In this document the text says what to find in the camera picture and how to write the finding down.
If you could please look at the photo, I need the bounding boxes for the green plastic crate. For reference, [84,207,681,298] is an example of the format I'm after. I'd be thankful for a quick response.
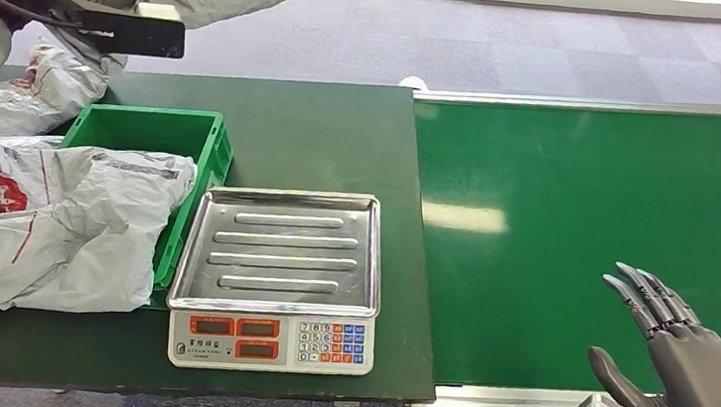
[47,97,238,298]

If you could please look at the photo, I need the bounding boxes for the steel weighing pan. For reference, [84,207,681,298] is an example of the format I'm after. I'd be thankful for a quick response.
[166,176,392,330]

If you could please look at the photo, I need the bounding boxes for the aluminium conveyor frame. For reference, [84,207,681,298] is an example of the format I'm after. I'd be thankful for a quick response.
[379,72,721,407]

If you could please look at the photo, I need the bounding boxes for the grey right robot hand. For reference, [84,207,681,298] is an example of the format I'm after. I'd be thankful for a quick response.
[581,258,721,407]

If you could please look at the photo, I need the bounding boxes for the green conveyor belt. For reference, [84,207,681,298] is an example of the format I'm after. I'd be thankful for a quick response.
[385,82,721,407]

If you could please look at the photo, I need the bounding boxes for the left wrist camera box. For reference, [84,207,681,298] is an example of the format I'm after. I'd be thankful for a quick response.
[67,0,190,62]

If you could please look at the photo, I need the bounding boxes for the white electronic scale body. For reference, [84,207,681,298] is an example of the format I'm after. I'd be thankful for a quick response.
[164,299,379,387]

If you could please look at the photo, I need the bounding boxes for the white round end cap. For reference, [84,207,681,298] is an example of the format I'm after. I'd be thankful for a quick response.
[397,73,430,93]

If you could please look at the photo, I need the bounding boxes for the crumpled grey poly mailer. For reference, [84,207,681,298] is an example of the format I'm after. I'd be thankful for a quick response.
[0,38,113,152]

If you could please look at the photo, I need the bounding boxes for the dark green table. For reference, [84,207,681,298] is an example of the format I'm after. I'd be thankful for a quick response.
[0,49,467,407]

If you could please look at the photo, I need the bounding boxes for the grey mailer with red dot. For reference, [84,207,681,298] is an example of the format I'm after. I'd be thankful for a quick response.
[0,192,167,327]

